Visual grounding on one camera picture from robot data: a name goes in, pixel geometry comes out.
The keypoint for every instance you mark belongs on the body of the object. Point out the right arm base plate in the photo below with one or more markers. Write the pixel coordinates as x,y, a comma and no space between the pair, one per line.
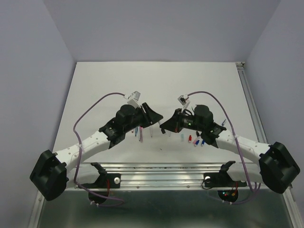
221,179

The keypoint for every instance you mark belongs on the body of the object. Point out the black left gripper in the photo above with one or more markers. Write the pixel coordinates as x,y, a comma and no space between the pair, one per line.
152,117

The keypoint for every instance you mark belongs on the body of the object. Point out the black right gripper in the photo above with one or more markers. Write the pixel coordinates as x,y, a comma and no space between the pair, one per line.
174,124

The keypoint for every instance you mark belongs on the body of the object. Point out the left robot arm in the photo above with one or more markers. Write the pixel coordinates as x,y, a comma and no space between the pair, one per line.
50,172

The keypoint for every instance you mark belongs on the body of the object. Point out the pink highlighter pen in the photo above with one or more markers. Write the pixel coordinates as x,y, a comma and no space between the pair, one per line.
140,134

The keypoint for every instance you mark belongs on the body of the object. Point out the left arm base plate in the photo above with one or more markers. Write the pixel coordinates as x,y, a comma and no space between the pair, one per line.
95,176

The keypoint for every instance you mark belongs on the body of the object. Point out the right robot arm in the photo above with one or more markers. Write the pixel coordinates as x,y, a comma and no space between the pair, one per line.
271,165

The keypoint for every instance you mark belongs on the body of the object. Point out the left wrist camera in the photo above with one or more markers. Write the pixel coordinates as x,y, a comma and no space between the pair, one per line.
133,99

